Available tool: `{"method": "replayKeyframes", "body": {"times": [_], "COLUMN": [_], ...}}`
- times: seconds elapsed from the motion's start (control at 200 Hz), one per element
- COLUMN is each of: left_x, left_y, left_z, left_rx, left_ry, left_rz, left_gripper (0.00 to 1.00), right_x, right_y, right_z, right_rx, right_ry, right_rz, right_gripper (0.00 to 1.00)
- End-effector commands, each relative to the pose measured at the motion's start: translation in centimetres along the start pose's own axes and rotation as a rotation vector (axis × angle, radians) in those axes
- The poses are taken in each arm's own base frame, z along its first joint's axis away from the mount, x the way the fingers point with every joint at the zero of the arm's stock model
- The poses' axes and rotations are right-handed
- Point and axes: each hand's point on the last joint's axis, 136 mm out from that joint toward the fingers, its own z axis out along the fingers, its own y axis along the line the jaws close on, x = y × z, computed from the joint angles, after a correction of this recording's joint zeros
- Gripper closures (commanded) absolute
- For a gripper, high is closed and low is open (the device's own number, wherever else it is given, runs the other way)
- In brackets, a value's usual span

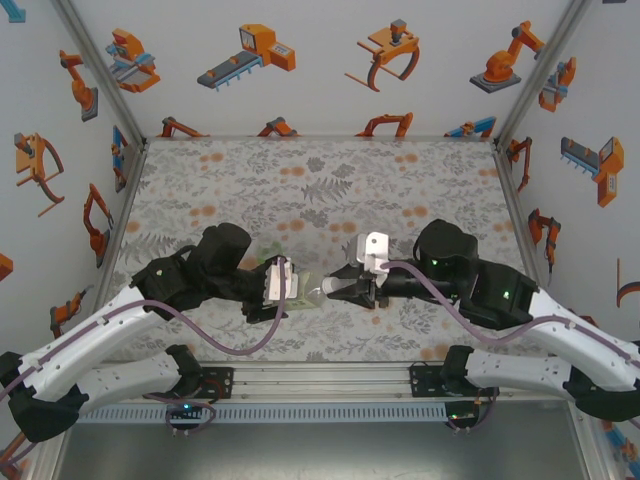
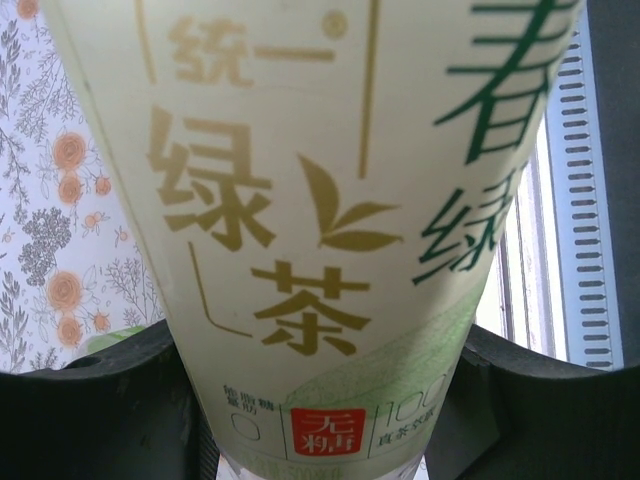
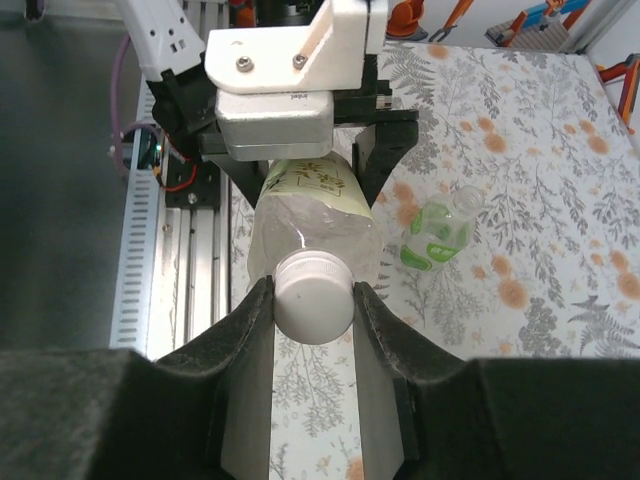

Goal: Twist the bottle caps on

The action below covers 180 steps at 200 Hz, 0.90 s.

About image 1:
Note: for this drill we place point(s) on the wide aluminium base rail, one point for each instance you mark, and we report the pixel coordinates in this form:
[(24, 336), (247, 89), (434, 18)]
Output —
[(320, 380)]

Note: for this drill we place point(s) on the grey metal panel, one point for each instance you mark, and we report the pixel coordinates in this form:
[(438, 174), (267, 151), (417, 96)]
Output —
[(320, 450)]

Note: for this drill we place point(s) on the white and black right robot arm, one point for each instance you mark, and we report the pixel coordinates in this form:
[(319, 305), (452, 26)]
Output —
[(575, 340)]

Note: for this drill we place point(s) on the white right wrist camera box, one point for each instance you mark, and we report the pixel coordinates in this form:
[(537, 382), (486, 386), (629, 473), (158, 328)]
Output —
[(370, 250)]

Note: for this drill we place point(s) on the aluminium frame leg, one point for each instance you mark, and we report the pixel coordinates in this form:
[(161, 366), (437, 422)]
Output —
[(595, 450), (47, 460)]

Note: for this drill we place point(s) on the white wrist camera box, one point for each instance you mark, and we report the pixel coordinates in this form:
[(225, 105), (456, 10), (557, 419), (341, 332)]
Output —
[(370, 250), (275, 282)]

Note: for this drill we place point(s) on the thin aluminium cross rail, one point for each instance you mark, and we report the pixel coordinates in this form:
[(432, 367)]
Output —
[(320, 138)]

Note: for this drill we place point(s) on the aluminium side rail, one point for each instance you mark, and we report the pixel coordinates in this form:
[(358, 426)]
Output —
[(119, 220), (521, 220)]

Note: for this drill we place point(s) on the floral patterned table cover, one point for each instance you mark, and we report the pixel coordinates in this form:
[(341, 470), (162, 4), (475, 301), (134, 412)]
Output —
[(225, 175)]

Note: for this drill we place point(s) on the green label plastic bottle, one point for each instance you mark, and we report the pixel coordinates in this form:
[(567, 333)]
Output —
[(270, 252)]

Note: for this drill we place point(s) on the yellow label plastic bottle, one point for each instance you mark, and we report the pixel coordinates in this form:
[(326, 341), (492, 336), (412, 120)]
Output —
[(312, 290)]

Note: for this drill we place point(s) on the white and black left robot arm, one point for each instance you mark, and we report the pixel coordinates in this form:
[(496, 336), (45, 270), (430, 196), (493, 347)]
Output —
[(100, 340)]

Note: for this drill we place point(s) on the small circuit board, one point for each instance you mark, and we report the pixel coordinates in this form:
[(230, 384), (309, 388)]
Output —
[(460, 415), (185, 407)]

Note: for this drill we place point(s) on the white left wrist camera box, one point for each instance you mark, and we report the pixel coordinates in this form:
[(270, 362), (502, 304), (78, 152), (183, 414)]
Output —
[(275, 282)]

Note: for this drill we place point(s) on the aluminium frame post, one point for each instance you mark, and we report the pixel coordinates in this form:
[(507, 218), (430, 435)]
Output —
[(542, 70), (100, 70)]

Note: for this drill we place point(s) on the white bottle cap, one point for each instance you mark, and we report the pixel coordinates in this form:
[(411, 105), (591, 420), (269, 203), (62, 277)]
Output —
[(330, 286)]

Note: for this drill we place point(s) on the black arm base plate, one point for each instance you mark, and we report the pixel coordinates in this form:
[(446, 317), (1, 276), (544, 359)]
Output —
[(222, 375), (425, 380)]

